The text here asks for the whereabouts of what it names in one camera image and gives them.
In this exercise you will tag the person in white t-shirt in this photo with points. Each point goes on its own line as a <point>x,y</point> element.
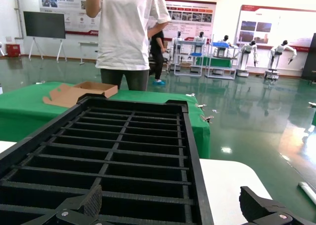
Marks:
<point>123,37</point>

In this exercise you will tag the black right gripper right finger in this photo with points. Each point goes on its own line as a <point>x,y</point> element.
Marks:
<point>261,207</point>

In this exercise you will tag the shelf rack with green cloth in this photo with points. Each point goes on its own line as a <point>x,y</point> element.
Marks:
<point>219,62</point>

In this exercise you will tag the flat unfolded small cardboard box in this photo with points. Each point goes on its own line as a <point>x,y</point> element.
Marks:
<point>64,96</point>

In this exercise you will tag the wall poster with dark photos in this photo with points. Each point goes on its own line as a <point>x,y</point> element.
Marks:
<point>271,20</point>

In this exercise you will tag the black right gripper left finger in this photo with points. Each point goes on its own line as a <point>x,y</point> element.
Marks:
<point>74,210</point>

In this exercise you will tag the wall poster with photo row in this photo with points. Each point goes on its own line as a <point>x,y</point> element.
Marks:
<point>192,15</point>

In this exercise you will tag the white metal shelf rack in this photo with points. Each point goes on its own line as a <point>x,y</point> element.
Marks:
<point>191,69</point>

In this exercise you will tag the black screen on stand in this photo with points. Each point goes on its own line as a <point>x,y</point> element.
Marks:
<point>44,25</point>

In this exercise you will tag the blue plastic bin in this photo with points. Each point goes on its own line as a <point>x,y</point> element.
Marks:
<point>221,45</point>
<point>195,54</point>

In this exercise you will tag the person in black clothes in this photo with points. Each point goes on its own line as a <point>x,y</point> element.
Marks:
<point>156,52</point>

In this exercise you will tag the metal binder clip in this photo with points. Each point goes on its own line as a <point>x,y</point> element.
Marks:
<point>207,119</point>
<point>201,105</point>

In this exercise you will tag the white tube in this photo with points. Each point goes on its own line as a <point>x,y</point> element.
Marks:
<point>307,190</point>

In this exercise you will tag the black cabinet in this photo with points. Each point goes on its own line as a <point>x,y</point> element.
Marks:
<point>309,57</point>

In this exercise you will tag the wall poster with red stripe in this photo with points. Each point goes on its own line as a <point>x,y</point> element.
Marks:
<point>74,12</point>

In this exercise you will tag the green tablecloth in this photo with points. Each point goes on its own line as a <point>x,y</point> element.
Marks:
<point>148,96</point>

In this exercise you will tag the red box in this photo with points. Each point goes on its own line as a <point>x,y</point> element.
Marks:
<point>12,50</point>

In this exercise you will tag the black slotted container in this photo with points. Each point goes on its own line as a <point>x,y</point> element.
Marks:
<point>195,161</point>

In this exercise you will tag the white desk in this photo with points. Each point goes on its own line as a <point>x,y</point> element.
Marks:
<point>89,43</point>

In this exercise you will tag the white humanoid robot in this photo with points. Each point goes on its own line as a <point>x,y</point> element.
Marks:
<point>200,40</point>
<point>225,41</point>
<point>177,43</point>
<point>247,54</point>

